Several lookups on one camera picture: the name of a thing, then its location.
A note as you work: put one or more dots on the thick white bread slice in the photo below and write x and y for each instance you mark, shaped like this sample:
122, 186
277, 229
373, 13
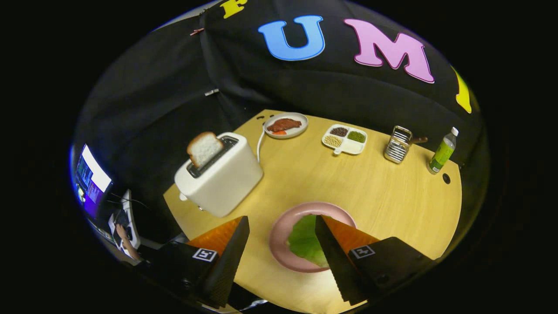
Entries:
204, 149

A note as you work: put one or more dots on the pink cloth clip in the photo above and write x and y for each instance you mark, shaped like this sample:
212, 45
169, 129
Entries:
196, 32

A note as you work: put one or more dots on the white toaster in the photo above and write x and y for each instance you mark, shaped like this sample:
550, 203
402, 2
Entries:
222, 183

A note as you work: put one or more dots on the green bean portion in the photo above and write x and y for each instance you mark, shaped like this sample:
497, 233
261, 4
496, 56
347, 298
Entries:
356, 136

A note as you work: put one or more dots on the black bean portion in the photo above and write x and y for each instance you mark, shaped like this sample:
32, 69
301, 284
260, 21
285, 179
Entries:
339, 131

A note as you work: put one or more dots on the black backdrop cloth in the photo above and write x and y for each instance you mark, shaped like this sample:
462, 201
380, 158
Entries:
348, 96

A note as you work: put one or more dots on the red meat slice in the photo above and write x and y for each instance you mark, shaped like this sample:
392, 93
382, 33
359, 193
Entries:
284, 124

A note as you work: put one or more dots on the white divided dish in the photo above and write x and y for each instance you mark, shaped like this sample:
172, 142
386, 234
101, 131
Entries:
352, 148

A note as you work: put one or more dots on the green lettuce leaf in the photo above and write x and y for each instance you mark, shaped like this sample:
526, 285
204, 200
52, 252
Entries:
305, 240

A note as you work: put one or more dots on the yellow soybean portion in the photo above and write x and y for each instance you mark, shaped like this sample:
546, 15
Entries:
333, 141

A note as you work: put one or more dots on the green label plastic bottle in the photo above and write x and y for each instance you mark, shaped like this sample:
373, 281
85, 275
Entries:
441, 155

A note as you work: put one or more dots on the white oval plate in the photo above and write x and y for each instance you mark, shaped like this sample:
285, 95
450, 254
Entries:
301, 126

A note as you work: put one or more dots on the computer monitor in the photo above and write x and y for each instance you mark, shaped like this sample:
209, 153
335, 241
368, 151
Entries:
89, 183

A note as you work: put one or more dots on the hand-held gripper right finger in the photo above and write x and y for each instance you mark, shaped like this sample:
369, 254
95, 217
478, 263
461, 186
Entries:
335, 266

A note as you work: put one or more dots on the white keyboard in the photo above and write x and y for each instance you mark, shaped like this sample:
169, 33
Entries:
130, 218

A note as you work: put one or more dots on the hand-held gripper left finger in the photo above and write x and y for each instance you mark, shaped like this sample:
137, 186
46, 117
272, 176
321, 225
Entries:
226, 266

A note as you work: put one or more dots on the pink round plate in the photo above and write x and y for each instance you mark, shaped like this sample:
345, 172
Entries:
281, 226

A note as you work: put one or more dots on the white cloth clip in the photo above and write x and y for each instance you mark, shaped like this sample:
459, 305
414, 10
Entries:
212, 92

